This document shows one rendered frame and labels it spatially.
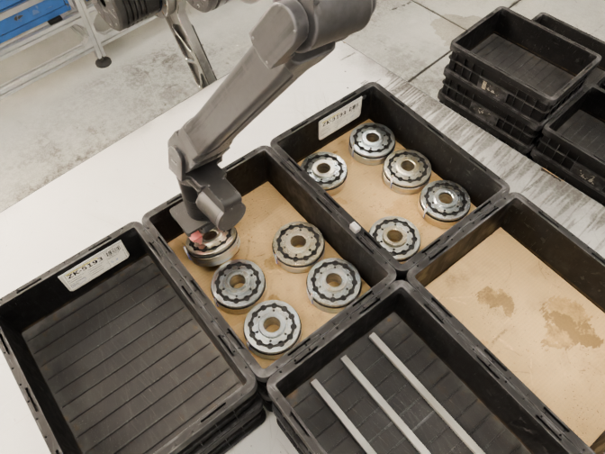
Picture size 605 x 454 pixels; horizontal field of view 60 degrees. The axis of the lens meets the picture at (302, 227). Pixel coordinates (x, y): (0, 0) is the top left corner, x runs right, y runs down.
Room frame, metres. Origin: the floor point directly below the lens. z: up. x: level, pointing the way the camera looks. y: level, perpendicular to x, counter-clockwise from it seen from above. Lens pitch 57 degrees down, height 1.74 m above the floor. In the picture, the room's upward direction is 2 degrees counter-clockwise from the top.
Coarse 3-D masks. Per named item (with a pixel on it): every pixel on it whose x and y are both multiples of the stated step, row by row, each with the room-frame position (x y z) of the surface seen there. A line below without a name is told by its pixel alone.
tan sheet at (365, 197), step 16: (336, 144) 0.82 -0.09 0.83; (400, 144) 0.81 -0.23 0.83; (352, 160) 0.77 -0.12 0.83; (352, 176) 0.73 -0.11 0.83; (368, 176) 0.72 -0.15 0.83; (432, 176) 0.72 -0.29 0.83; (352, 192) 0.68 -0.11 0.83; (368, 192) 0.68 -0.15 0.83; (384, 192) 0.68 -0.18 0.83; (352, 208) 0.64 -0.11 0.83; (368, 208) 0.64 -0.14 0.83; (384, 208) 0.64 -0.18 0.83; (400, 208) 0.63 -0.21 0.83; (416, 208) 0.63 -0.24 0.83; (368, 224) 0.60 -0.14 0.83; (416, 224) 0.59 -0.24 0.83; (432, 240) 0.55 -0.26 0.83
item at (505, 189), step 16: (352, 96) 0.87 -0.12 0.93; (384, 96) 0.87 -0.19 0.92; (320, 112) 0.83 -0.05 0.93; (432, 128) 0.77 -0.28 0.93; (272, 144) 0.74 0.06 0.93; (448, 144) 0.72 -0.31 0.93; (288, 160) 0.69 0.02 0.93; (304, 176) 0.65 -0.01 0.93; (496, 176) 0.63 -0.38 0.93; (320, 192) 0.61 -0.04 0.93; (336, 208) 0.57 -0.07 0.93; (480, 208) 0.56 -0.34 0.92; (464, 224) 0.52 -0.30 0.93; (368, 240) 0.50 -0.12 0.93; (384, 256) 0.46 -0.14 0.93; (416, 256) 0.46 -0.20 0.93; (400, 272) 0.43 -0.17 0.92
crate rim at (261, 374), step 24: (288, 168) 0.67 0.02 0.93; (312, 192) 0.61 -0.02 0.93; (144, 216) 0.57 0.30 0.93; (336, 216) 0.55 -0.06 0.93; (360, 240) 0.50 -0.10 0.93; (384, 264) 0.45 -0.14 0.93; (192, 288) 0.41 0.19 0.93; (216, 312) 0.37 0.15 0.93; (312, 336) 0.32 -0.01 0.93; (288, 360) 0.28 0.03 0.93
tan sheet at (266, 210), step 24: (264, 192) 0.69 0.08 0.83; (264, 216) 0.63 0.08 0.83; (288, 216) 0.62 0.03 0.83; (240, 240) 0.57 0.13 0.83; (264, 240) 0.57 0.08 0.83; (192, 264) 0.52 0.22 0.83; (264, 264) 0.51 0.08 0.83; (288, 288) 0.46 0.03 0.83; (312, 312) 0.41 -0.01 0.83; (240, 336) 0.36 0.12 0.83; (264, 360) 0.32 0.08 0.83
